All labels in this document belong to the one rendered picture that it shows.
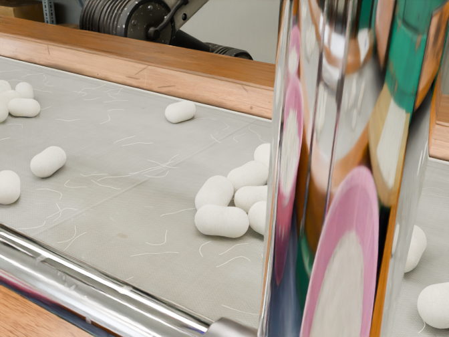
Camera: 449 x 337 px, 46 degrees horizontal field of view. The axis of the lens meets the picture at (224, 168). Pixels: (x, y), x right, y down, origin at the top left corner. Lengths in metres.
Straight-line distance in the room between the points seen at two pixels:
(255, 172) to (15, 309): 0.19
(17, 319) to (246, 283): 0.12
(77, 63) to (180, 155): 0.28
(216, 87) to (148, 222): 0.25
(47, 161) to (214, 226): 0.15
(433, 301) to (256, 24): 2.48
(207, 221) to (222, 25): 2.51
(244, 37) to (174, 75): 2.16
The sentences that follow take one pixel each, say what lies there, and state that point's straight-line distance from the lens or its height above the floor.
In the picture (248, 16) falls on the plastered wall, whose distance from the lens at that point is 2.73.
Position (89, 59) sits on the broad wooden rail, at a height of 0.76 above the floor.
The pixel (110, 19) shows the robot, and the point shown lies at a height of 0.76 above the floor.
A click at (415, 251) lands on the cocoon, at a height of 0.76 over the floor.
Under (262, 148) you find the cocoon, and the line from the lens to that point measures 0.42.
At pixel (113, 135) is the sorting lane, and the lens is 0.49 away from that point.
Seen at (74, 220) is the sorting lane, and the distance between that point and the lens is 0.37.
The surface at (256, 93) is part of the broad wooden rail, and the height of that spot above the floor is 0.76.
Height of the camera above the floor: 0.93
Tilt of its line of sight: 26 degrees down
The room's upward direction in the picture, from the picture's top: 1 degrees clockwise
